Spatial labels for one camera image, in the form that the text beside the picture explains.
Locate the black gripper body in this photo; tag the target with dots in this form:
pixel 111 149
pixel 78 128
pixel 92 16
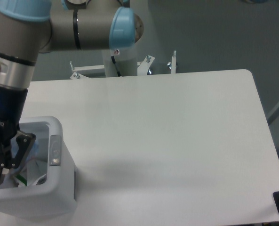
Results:
pixel 11 105

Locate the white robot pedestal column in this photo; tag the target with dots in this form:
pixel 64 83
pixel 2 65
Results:
pixel 126 29

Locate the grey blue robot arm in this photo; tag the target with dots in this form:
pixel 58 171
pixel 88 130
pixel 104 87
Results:
pixel 28 28

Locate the white green carton trash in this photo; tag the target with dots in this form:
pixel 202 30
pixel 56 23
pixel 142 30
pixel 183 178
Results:
pixel 33 173

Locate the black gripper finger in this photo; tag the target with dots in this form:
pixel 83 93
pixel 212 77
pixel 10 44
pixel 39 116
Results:
pixel 25 142

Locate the white trash can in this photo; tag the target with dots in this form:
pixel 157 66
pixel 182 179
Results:
pixel 57 195

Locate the white metal base frame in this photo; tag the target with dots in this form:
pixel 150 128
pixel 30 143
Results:
pixel 116 64

